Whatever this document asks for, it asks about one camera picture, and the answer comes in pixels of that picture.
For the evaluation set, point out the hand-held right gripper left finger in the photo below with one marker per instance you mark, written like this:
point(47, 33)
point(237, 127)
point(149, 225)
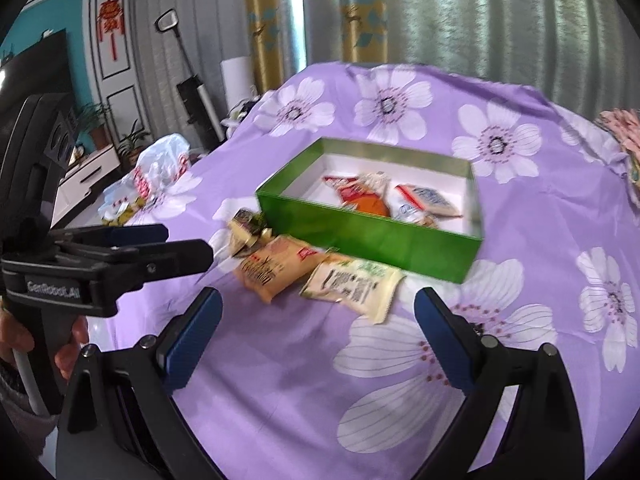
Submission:
point(192, 345)

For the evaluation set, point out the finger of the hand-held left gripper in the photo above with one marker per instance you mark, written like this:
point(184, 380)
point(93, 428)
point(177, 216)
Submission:
point(130, 234)
point(170, 257)

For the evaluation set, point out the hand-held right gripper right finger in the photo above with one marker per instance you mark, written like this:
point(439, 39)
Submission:
point(445, 345)

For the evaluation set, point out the dark gold snack packet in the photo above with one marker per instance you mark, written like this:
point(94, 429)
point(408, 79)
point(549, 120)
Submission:
point(247, 230)

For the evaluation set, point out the cream green snack packet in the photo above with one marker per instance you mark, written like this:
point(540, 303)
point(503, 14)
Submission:
point(355, 285)

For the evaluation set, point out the orange tan snack packet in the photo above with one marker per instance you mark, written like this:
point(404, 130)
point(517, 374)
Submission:
point(280, 265)

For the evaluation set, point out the white shrimp print snack packet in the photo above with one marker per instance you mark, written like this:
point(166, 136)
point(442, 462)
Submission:
point(412, 215)

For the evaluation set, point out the green cardboard box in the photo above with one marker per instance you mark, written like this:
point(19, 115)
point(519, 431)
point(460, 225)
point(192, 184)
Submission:
point(350, 240)

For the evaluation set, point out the white blue snack packet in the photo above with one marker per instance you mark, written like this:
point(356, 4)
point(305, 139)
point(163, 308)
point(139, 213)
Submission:
point(430, 199)

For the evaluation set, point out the red white snack packet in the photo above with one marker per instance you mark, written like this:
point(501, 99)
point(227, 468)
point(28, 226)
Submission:
point(342, 187)

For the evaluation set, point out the person's left forearm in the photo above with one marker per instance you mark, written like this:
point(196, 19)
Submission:
point(12, 395)

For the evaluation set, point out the person's left hand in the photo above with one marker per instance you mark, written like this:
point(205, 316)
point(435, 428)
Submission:
point(75, 345)

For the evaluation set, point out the white tv cabinet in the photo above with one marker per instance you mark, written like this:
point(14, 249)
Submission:
point(95, 165)

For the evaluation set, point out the white plastic bag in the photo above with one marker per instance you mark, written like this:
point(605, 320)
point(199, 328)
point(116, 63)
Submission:
point(160, 155)

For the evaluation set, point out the potted plant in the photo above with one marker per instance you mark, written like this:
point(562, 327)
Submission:
point(132, 145)
point(97, 132)

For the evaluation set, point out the black television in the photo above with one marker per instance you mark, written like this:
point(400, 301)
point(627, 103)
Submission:
point(35, 70)

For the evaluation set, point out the purple floral cloth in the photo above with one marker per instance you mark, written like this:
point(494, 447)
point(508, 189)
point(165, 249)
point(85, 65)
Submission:
point(525, 240)

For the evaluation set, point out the black upright vacuum cleaner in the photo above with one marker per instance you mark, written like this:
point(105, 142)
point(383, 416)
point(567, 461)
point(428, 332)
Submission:
point(192, 95)

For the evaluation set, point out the white cylindrical appliance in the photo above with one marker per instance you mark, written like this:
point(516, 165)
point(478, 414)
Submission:
point(237, 80)

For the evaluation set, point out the gold patterned curtain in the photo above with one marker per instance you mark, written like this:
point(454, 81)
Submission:
point(267, 25)

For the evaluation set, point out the pink patterned folded cloth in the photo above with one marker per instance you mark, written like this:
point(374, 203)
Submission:
point(625, 135)

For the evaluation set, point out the grey green curtain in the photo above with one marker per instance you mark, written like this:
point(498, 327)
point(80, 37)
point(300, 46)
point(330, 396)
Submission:
point(475, 15)

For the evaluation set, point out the red knot wall decoration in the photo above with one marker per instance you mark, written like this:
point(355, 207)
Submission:
point(111, 12)

